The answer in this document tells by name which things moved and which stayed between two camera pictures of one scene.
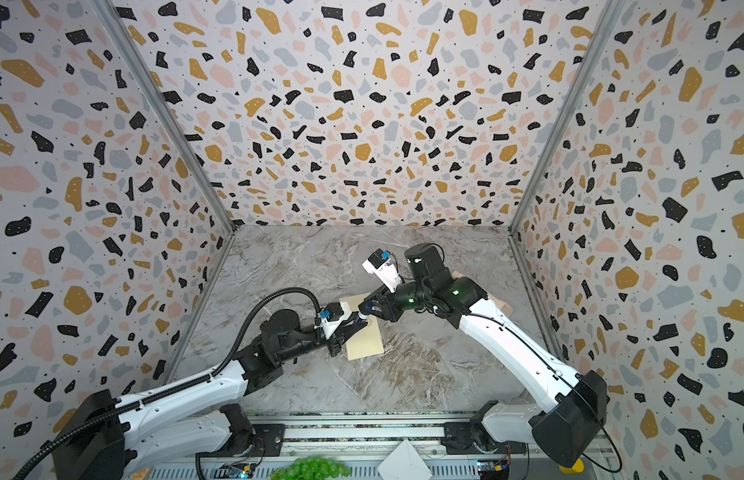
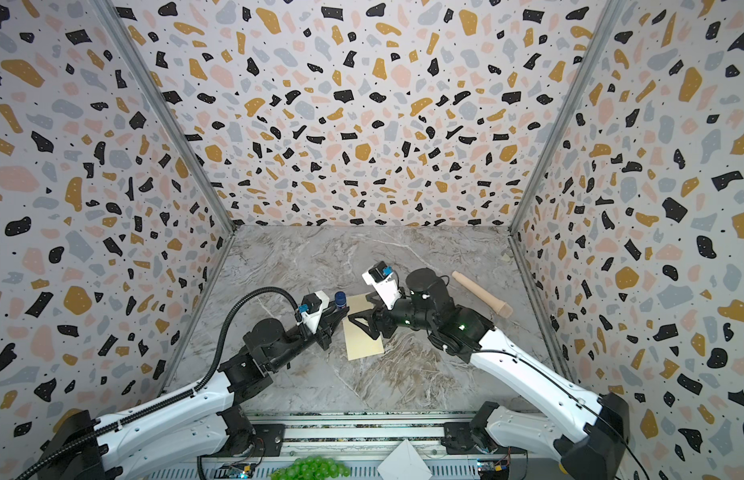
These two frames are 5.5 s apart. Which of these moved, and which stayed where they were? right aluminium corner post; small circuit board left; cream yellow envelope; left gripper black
Moved: left gripper black
Stayed: cream yellow envelope; small circuit board left; right aluminium corner post
